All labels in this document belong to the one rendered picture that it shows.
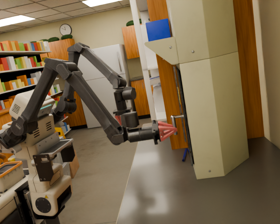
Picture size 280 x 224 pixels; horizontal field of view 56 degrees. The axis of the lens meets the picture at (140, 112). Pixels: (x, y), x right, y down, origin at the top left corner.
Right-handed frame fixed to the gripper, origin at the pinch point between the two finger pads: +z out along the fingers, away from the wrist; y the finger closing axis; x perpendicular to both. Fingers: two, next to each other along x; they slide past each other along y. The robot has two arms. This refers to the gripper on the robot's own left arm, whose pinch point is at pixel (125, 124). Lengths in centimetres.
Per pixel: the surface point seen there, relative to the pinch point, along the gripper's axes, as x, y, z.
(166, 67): -9.4, 28.4, -28.4
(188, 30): -47, 38, -42
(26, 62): 310, -210, -64
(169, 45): -46, 31, -38
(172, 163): -27.2, 23.9, 15.9
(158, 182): -45, 17, 16
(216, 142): -46, 43, 1
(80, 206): 106, -87, 109
